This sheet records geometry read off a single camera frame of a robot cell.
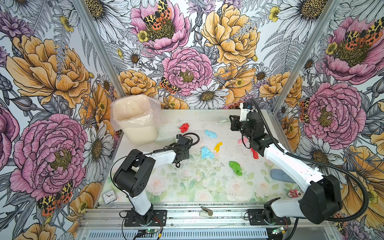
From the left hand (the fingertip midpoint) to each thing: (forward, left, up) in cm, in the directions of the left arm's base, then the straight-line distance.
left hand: (182, 156), depth 96 cm
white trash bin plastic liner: (+11, +22, +25) cm, 36 cm away
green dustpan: (+17, +12, -2) cm, 21 cm away
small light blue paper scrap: (+17, -20, +1) cm, 26 cm away
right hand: (+7, -27, +26) cm, 38 cm away
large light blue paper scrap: (+2, -16, 0) cm, 16 cm away
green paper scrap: (-8, -33, +1) cm, 34 cm away
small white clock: (-23, +37, +1) cm, 44 cm away
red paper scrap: (+22, -1, +2) cm, 22 cm away
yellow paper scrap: (+7, -23, -1) cm, 24 cm away
